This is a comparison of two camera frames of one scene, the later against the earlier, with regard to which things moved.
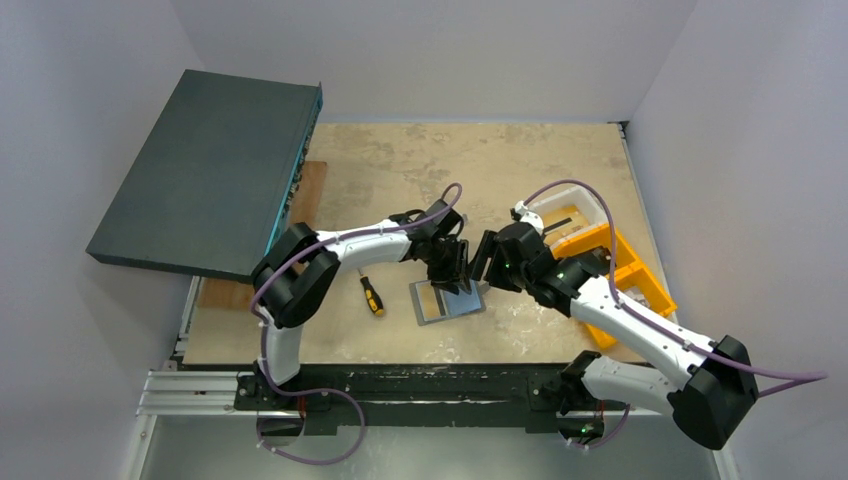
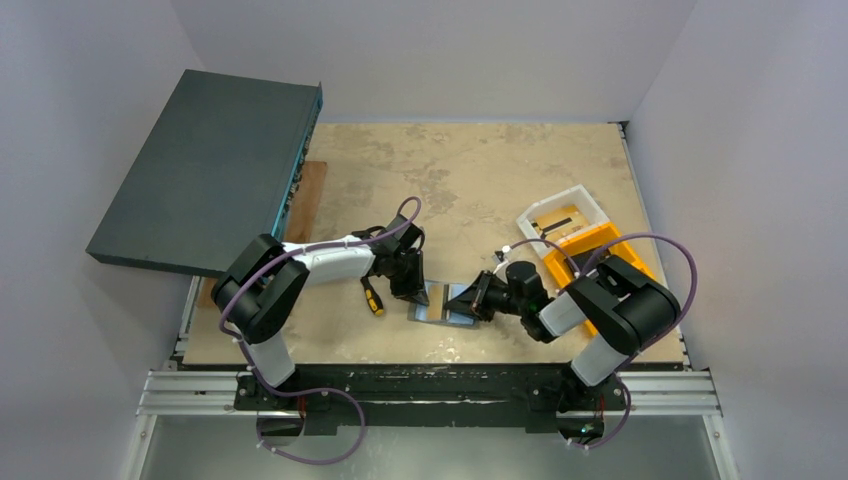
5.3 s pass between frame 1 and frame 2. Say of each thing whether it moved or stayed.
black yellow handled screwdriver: stayed
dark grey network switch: stayed
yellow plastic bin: stayed
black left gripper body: moved
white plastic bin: stayed
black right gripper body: moved
